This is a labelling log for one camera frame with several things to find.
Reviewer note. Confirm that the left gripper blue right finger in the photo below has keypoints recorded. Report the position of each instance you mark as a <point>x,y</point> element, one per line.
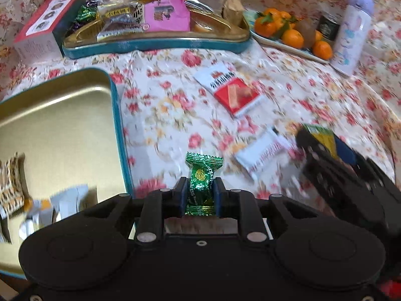
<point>242,206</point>

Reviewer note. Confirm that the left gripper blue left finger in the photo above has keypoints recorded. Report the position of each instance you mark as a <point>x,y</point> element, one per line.
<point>158,206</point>

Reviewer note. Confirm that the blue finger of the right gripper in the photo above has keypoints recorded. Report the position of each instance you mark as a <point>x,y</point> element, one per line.
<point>344,152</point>

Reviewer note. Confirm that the yellow green tea packet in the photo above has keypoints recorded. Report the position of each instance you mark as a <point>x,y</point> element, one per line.
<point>323,135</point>

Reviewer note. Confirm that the green candy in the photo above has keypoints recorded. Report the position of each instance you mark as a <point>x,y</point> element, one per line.
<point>200,198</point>

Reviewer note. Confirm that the white hawthorn strip packet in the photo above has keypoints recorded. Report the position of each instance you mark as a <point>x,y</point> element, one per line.
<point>255,157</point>

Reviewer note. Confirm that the blue white snack packet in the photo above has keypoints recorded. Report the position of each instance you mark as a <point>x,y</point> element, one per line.
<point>67,202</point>

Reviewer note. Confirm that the red white hawthorn packet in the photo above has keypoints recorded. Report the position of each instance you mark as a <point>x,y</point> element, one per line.
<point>229,89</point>

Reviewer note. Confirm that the silver yellow snack packet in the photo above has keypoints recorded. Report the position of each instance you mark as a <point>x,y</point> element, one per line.
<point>39,212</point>

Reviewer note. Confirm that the brown heart pattern packet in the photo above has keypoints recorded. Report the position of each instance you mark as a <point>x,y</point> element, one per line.
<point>12,194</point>

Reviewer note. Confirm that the floral sofa cover cloth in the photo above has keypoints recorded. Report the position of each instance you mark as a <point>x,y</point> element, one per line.
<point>166,113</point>

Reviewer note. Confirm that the mandarin orange front right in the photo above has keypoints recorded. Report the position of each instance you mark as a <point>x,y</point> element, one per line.
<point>322,49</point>

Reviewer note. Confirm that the empty gold square tin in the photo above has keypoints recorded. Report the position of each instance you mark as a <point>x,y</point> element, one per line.
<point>69,132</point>

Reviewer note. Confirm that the mandarin orange front left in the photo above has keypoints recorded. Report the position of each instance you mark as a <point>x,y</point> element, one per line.
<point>293,38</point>

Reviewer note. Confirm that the purple rabbit thermos bottle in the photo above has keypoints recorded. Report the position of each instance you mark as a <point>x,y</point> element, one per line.
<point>352,35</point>

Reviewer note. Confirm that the black starbucks can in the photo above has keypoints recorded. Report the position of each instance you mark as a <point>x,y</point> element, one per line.
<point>328,25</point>

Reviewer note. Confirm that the brown kiwi fruit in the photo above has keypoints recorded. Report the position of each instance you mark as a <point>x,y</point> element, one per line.
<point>307,29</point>

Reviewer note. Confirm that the pale green fruit plate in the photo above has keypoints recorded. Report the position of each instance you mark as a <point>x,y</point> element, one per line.
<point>251,16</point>

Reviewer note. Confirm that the blue tin snack tray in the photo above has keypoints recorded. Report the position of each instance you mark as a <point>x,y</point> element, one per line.
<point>207,30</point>

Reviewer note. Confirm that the tan paper bag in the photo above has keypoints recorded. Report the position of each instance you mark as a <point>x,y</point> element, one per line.
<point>232,11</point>

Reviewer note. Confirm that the dark brown snack packet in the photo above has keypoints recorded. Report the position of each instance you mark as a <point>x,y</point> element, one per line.
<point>121,19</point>

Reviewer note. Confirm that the pink snack packet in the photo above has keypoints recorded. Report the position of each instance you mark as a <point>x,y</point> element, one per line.
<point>166,15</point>

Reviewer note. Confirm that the red white cardboard box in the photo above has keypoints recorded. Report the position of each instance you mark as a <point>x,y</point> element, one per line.
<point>40,40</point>

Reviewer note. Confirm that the purple green foil candies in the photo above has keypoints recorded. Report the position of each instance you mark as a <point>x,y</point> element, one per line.
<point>86,14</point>

